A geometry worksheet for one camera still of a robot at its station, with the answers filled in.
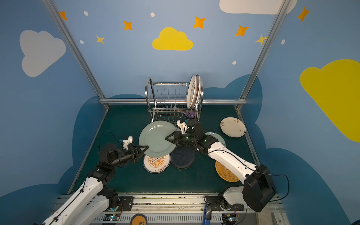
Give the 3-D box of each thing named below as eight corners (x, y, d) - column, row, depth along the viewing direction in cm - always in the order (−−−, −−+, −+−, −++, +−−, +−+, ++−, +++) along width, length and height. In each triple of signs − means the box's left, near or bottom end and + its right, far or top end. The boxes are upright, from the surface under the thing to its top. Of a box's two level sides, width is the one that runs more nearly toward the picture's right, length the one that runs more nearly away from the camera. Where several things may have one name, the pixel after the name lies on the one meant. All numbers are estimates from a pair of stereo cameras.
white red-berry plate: (223, 137, 105) (223, 135, 103) (219, 119, 117) (219, 117, 115) (247, 137, 105) (248, 136, 103) (240, 119, 117) (241, 117, 115)
